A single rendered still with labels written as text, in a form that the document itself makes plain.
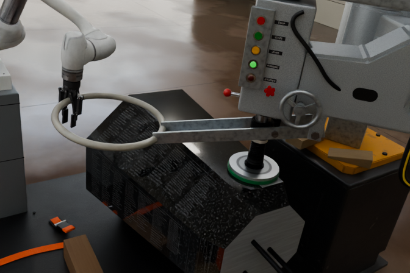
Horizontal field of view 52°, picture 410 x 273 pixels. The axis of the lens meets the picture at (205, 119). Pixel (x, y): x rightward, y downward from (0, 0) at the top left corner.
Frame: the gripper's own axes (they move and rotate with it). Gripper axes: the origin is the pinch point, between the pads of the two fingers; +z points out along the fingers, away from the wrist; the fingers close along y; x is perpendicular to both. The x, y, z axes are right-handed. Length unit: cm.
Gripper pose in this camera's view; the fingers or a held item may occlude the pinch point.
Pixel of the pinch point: (69, 118)
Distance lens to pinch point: 206.5
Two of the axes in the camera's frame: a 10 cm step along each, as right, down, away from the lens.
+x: 4.6, -3.2, 8.3
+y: 8.7, 3.7, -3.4
